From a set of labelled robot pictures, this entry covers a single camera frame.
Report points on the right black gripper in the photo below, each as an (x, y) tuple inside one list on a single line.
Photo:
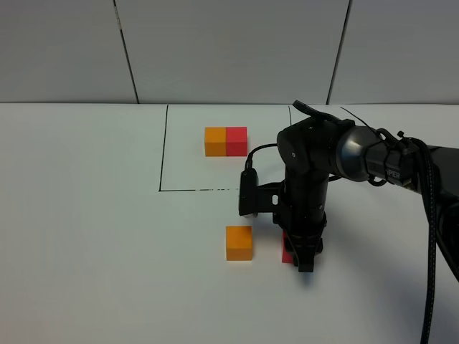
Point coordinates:
[(301, 215)]

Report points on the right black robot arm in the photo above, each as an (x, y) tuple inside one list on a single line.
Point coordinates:
[(322, 146)]

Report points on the red template block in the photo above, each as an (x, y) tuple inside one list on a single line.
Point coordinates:
[(236, 141)]

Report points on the orange template block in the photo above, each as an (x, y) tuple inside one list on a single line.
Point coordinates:
[(215, 141)]

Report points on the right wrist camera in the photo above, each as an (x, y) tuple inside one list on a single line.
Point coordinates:
[(247, 205)]

